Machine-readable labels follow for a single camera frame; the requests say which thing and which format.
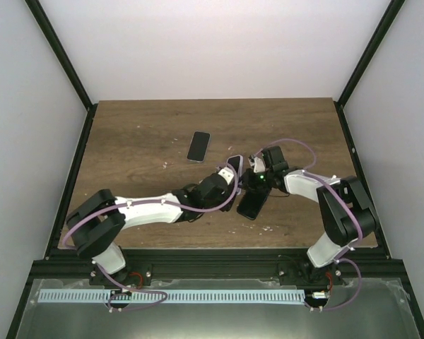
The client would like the black phone rear table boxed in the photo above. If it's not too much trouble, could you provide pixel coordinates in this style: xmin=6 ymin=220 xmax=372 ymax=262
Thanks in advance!
xmin=187 ymin=131 xmax=211 ymax=162

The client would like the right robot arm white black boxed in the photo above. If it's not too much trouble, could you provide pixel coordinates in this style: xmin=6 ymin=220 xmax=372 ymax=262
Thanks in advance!
xmin=237 ymin=146 xmax=379 ymax=285

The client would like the black phone front table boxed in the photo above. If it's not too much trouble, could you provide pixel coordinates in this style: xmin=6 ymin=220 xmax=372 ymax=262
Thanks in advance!
xmin=237 ymin=189 xmax=271 ymax=220

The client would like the black frame post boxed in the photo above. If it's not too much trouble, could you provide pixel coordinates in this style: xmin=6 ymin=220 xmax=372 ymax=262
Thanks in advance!
xmin=23 ymin=0 xmax=94 ymax=113
xmin=337 ymin=0 xmax=406 ymax=107

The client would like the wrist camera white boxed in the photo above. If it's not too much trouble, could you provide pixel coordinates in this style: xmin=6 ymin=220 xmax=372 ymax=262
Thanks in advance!
xmin=217 ymin=167 xmax=235 ymax=185
xmin=249 ymin=155 xmax=266 ymax=173

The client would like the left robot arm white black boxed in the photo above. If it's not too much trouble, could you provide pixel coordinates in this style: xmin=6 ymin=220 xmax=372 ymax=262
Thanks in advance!
xmin=62 ymin=167 xmax=237 ymax=285

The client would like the black phone table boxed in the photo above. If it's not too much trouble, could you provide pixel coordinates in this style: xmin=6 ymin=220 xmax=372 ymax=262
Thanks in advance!
xmin=187 ymin=131 xmax=211 ymax=162
xmin=237 ymin=189 xmax=271 ymax=220

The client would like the light blue slotted cable duct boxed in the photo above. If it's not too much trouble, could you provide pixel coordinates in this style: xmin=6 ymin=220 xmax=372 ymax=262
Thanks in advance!
xmin=37 ymin=289 xmax=305 ymax=305

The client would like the phone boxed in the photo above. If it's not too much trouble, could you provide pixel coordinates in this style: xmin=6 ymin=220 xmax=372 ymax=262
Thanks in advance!
xmin=227 ymin=155 xmax=243 ymax=196

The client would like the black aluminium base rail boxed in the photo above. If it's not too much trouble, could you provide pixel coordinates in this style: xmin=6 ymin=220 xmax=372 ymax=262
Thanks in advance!
xmin=32 ymin=248 xmax=406 ymax=287

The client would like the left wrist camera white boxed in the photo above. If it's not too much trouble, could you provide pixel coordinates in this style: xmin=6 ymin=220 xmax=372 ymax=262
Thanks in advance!
xmin=217 ymin=167 xmax=235 ymax=185

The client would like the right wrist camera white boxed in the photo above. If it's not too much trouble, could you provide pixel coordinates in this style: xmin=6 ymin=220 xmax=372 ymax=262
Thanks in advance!
xmin=249 ymin=155 xmax=266 ymax=173

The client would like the right black frame post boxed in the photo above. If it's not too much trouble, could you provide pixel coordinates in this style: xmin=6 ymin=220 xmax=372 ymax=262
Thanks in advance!
xmin=337 ymin=0 xmax=406 ymax=107

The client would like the metal sheet front panel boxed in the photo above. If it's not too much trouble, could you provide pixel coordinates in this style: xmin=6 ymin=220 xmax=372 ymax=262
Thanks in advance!
xmin=9 ymin=278 xmax=420 ymax=338

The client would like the left black frame post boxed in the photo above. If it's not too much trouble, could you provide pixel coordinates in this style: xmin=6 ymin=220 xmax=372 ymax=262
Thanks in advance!
xmin=23 ymin=0 xmax=94 ymax=113

